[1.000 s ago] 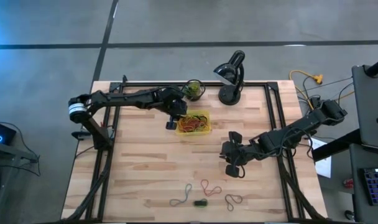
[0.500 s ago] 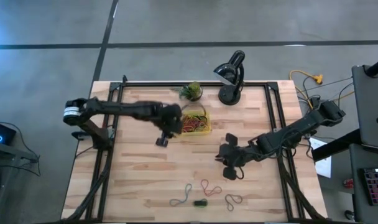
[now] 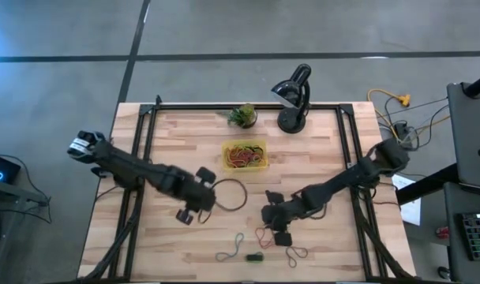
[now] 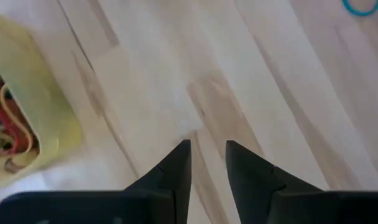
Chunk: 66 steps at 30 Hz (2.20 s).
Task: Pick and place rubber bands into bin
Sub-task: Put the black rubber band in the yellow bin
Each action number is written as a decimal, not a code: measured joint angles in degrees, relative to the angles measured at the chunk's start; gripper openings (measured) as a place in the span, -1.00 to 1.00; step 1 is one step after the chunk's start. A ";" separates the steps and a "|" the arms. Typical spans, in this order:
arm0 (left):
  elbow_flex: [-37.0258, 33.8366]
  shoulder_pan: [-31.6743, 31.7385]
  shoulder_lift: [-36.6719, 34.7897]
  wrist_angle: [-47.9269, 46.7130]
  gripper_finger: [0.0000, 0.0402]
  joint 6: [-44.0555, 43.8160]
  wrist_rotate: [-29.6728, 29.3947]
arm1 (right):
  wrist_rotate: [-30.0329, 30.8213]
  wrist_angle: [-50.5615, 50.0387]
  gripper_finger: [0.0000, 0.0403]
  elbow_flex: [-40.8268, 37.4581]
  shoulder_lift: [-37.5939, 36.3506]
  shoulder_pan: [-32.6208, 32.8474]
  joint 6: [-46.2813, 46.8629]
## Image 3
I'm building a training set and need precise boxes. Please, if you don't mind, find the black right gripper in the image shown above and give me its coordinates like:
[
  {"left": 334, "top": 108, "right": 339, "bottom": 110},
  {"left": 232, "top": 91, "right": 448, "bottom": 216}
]
[{"left": 260, "top": 189, "right": 294, "bottom": 248}]

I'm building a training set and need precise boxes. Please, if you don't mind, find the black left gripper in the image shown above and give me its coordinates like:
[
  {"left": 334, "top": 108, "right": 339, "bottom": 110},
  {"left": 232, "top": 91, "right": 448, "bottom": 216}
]
[{"left": 171, "top": 166, "right": 218, "bottom": 226}]

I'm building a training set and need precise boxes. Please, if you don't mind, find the dark brown rubber band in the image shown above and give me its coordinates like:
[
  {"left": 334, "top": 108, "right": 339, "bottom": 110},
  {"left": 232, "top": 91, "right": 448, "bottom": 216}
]
[{"left": 285, "top": 245, "right": 309, "bottom": 269}]

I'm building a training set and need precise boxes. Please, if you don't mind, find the long blue rubber band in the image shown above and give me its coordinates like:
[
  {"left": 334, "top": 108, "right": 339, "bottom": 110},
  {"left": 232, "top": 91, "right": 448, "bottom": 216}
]
[{"left": 214, "top": 231, "right": 246, "bottom": 263}]

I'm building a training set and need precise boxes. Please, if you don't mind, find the long red rubber band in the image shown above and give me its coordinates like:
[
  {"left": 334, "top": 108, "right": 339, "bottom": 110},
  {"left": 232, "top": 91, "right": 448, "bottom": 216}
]
[{"left": 224, "top": 144, "right": 265, "bottom": 169}]

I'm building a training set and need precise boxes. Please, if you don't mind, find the yellow translucent plastic bin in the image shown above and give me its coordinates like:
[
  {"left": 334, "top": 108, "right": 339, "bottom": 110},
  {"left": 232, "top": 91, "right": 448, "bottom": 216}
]
[{"left": 220, "top": 138, "right": 268, "bottom": 173}]

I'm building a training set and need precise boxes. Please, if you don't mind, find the small potted succulent plant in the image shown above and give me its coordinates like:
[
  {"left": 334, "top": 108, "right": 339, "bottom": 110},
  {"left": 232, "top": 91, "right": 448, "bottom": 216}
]
[{"left": 217, "top": 103, "right": 259, "bottom": 129}]

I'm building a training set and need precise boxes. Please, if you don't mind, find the black desk lamp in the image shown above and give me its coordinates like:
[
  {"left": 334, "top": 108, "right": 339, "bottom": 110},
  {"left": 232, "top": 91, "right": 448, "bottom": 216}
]
[{"left": 270, "top": 62, "right": 313, "bottom": 135}]

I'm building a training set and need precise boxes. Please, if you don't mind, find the black diagonal rig strut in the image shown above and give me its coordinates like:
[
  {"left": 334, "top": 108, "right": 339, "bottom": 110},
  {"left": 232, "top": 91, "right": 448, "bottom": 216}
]
[
  {"left": 352, "top": 204, "right": 414, "bottom": 282},
  {"left": 80, "top": 204, "right": 146, "bottom": 282}
]

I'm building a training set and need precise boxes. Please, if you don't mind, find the white paper sheet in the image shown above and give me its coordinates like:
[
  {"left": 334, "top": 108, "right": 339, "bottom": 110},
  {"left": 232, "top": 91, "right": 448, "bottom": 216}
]
[{"left": 391, "top": 173, "right": 422, "bottom": 227}]

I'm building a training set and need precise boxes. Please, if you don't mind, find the black power adapter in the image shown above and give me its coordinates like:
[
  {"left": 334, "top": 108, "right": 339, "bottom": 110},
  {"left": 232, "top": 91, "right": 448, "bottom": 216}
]
[{"left": 393, "top": 121, "right": 415, "bottom": 151}]

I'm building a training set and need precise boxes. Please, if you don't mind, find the black beam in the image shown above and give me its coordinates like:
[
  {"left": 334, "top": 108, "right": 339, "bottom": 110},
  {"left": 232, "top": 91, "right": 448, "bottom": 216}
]
[{"left": 395, "top": 163, "right": 460, "bottom": 207}]

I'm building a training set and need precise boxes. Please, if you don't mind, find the grey side table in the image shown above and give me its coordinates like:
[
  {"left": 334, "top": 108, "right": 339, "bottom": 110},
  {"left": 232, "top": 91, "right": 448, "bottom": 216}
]
[{"left": 0, "top": 179, "right": 52, "bottom": 224}]

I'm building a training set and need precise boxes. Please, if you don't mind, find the black device with blue light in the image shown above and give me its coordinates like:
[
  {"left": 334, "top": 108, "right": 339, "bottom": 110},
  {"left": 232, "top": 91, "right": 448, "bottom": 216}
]
[{"left": 0, "top": 151, "right": 22, "bottom": 185}]

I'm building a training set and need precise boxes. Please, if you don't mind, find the backlit keyboard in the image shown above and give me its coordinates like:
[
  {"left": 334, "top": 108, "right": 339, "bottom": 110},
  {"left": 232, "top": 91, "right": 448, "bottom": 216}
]
[{"left": 460, "top": 212, "right": 480, "bottom": 262}]

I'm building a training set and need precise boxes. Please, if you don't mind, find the grey cabinet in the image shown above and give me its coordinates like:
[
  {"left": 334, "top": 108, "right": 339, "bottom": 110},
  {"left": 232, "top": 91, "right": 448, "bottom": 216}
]
[{"left": 446, "top": 81, "right": 480, "bottom": 191}]

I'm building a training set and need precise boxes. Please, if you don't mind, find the black pole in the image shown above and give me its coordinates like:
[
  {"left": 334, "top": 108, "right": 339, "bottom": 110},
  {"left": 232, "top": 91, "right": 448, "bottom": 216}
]
[{"left": 462, "top": 69, "right": 480, "bottom": 100}]

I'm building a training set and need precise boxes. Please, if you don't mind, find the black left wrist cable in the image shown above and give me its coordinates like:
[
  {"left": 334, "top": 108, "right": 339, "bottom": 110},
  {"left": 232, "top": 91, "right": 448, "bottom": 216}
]
[{"left": 212, "top": 177, "right": 249, "bottom": 213}]

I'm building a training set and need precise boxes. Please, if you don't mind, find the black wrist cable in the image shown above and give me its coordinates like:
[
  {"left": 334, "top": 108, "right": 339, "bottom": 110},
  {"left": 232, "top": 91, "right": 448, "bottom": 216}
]
[
  {"left": 307, "top": 203, "right": 328, "bottom": 221},
  {"left": 212, "top": 177, "right": 249, "bottom": 213}
]

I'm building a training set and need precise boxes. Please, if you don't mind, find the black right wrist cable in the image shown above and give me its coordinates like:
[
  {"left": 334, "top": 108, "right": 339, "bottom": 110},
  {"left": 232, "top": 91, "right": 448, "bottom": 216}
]
[{"left": 307, "top": 203, "right": 328, "bottom": 221}]

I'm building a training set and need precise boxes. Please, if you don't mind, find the yellow cable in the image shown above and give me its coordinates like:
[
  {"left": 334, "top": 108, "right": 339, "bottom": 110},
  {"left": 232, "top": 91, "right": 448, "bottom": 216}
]
[{"left": 366, "top": 88, "right": 412, "bottom": 144}]

